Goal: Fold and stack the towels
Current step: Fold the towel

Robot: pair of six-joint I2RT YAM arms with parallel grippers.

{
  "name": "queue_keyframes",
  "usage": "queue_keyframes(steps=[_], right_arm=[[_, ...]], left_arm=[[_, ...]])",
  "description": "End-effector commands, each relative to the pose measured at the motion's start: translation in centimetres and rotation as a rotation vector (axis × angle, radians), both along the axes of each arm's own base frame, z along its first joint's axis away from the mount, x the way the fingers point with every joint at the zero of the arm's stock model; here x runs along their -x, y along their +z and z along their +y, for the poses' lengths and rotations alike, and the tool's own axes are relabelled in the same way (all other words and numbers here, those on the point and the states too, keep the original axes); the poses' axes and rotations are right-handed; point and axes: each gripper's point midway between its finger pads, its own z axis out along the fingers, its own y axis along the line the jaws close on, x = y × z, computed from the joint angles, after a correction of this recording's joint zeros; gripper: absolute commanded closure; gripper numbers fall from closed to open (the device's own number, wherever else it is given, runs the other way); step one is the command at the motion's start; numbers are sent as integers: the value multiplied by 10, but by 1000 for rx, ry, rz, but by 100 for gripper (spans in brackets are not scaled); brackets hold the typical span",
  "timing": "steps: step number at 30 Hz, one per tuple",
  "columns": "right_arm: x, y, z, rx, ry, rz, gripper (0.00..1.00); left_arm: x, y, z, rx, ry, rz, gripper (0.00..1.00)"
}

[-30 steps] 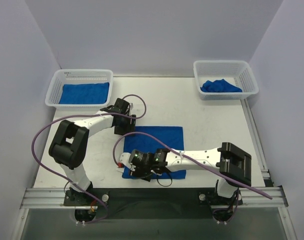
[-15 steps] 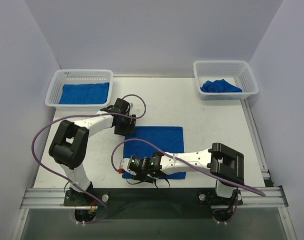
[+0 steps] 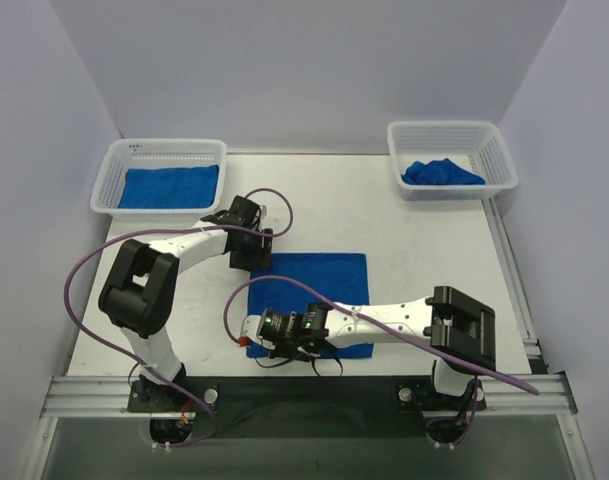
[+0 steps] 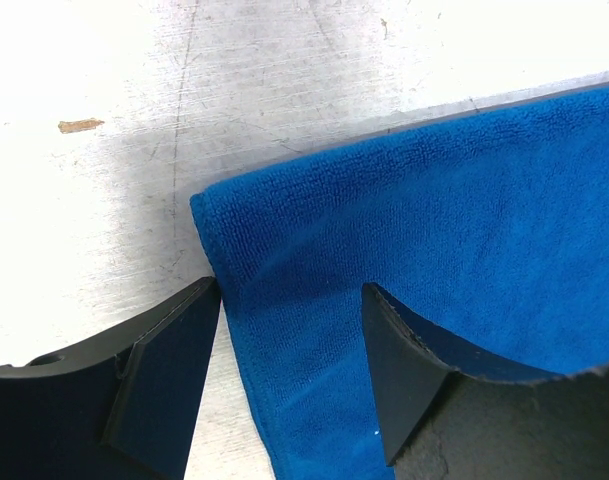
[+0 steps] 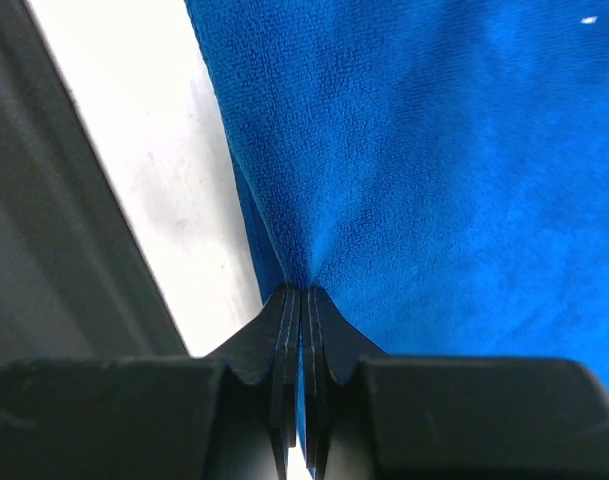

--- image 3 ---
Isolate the empty white plastic basket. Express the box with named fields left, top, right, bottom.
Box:
left=90, top=138, right=227, bottom=222

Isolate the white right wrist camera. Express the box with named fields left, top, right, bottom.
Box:
left=238, top=315, right=263, bottom=347

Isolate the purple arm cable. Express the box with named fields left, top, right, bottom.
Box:
left=222, top=275, right=541, bottom=446
left=64, top=187, right=295, bottom=447

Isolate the white basket with towels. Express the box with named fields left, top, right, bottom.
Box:
left=387, top=120, right=518, bottom=201

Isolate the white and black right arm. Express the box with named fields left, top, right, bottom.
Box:
left=241, top=286, right=496, bottom=397

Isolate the crumpled blue towels pile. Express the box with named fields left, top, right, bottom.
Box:
left=401, top=158, right=486, bottom=186

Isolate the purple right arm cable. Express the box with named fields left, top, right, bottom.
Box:
left=222, top=275, right=541, bottom=446

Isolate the blue towel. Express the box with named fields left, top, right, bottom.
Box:
left=245, top=251, right=375, bottom=361
left=118, top=165, right=219, bottom=209

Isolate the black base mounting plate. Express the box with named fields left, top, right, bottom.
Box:
left=127, top=376, right=486, bottom=442

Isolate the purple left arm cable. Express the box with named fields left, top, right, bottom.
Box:
left=64, top=187, right=295, bottom=447

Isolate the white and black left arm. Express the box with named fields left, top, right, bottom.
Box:
left=98, top=196, right=273, bottom=385

